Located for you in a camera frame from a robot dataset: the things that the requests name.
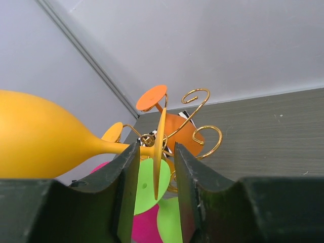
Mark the yellow plastic wine glass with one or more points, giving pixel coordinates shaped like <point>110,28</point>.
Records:
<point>40,139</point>

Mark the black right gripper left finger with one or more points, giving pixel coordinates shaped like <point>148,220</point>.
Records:
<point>96,208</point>

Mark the magenta plastic wine glass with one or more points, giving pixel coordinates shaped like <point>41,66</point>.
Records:
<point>146,207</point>

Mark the yellow-orange plastic wine glass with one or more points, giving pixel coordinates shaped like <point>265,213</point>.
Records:
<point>113,133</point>

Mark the gold wire wine glass rack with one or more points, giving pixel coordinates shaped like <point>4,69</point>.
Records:
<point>185,101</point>

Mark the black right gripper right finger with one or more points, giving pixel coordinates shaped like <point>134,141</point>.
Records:
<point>214,208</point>

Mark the green plastic wine glass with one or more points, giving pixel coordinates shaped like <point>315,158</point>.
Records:
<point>168,216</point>

